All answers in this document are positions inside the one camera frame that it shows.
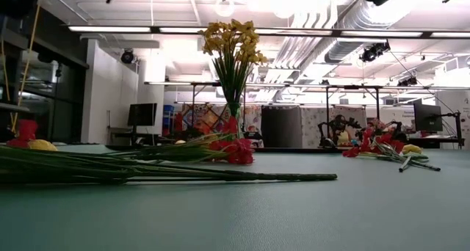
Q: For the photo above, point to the red artificial flower bunch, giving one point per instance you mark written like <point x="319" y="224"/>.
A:
<point x="385" y="139"/>
<point x="286" y="177"/>
<point x="238" y="152"/>

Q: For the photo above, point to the neighbour station black robot arm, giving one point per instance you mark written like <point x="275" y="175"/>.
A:
<point x="398" y="130"/>
<point x="336" y="128"/>

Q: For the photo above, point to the green glass vase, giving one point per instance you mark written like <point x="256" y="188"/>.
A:
<point x="235" y="111"/>

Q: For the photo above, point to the colourful patchwork cloth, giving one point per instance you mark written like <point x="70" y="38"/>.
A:
<point x="198" y="120"/>

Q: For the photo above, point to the black partition panel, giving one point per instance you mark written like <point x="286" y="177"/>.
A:
<point x="281" y="126"/>

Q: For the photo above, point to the white floral cloth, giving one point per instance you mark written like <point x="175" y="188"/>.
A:
<point x="310" y="124"/>

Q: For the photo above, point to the black computer monitor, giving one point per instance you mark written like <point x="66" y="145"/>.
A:
<point x="427" y="118"/>
<point x="142" y="115"/>

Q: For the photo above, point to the black ceiling spotlight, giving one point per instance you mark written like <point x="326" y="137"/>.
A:
<point x="127" y="56"/>
<point x="371" y="53"/>

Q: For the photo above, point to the LED light bar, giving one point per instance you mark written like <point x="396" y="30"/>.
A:
<point x="110" y="29"/>

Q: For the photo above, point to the teal table mat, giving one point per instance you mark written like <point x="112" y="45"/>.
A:
<point x="367" y="221"/>

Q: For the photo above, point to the yellow stick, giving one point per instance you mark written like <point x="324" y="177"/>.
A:
<point x="25" y="71"/>

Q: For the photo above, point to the neighbour station black frame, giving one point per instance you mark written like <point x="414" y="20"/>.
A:
<point x="351" y="86"/>
<point x="193" y="111"/>

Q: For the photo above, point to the silver ventilation duct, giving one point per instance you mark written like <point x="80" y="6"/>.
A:
<point x="345" y="51"/>

